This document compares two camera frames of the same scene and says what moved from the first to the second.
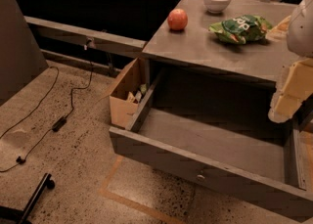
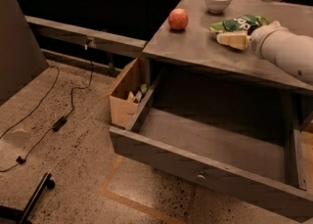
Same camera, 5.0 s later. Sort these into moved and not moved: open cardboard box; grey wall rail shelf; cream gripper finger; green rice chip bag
Moved: cream gripper finger
Not moved: grey wall rail shelf; green rice chip bag; open cardboard box
